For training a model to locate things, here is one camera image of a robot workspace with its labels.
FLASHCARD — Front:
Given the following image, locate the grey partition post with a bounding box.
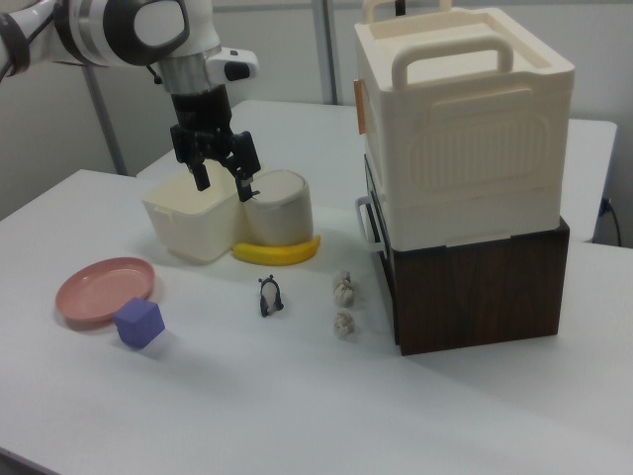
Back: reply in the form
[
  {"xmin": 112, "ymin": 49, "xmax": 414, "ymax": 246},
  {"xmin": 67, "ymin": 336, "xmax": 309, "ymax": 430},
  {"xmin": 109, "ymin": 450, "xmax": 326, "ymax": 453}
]
[
  {"xmin": 83, "ymin": 63, "xmax": 126, "ymax": 175},
  {"xmin": 319, "ymin": 0, "xmax": 343, "ymax": 105}
]

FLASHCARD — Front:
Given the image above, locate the cream rectangular open bin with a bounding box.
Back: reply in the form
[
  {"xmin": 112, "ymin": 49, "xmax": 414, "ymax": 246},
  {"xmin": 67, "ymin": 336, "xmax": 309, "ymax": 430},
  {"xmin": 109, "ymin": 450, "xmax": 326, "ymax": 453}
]
[{"xmin": 141, "ymin": 162, "xmax": 268, "ymax": 266}]

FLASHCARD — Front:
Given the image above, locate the black cable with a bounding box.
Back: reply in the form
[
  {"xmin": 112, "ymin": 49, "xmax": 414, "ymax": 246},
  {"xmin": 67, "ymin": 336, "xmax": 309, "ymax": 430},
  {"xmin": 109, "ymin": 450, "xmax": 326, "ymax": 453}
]
[{"xmin": 600, "ymin": 197, "xmax": 622, "ymax": 246}]

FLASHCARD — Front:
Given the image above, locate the white drawer handle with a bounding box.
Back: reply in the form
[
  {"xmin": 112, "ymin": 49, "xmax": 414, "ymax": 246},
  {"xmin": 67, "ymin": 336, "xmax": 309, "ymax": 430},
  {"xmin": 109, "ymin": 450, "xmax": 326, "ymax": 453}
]
[{"xmin": 354, "ymin": 195, "xmax": 392, "ymax": 251}]

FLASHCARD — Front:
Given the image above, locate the pink plate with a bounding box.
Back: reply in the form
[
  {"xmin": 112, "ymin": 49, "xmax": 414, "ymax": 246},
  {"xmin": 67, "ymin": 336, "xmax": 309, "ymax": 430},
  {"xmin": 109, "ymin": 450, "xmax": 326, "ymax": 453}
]
[{"xmin": 54, "ymin": 255, "xmax": 157, "ymax": 332}]

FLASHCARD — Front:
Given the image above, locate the cream round lidded bin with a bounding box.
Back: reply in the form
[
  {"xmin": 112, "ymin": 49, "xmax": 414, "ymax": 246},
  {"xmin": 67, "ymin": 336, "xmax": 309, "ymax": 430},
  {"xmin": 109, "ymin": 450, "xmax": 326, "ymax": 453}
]
[{"xmin": 242, "ymin": 169, "xmax": 316, "ymax": 248}]

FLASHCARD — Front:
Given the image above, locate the cream plastic storage box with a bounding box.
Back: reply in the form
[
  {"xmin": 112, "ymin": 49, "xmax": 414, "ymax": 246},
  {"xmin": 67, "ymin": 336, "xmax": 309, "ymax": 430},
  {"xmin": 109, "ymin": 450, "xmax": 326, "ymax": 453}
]
[{"xmin": 353, "ymin": 0, "xmax": 578, "ymax": 249}]

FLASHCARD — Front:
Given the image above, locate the dark wooden drawer box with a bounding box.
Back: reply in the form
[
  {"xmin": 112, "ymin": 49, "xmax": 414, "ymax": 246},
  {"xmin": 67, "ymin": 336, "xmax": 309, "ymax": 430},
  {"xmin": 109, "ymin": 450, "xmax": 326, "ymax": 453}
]
[{"xmin": 363, "ymin": 152, "xmax": 571, "ymax": 357}]

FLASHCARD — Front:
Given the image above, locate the purple cube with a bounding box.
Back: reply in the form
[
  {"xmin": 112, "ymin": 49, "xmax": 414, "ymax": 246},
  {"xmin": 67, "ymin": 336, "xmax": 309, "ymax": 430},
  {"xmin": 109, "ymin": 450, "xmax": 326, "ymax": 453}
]
[{"xmin": 112, "ymin": 297, "xmax": 165, "ymax": 350}]

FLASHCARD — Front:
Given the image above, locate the yellow banana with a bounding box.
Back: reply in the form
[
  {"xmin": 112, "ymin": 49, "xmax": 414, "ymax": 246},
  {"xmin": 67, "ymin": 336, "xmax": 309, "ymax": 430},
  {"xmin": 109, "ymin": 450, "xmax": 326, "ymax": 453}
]
[{"xmin": 231, "ymin": 235, "xmax": 321, "ymax": 267}]

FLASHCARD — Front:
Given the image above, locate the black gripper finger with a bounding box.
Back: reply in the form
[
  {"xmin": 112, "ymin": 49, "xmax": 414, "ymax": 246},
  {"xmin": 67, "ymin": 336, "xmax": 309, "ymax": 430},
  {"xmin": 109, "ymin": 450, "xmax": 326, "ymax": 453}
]
[
  {"xmin": 169, "ymin": 126, "xmax": 212, "ymax": 193},
  {"xmin": 217, "ymin": 130, "xmax": 262, "ymax": 204}
]

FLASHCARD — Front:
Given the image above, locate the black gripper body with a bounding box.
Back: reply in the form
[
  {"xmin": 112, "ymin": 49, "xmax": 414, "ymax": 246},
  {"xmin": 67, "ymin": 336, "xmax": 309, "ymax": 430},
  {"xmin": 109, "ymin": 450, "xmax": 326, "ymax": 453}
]
[{"xmin": 170, "ymin": 86, "xmax": 234, "ymax": 160}]

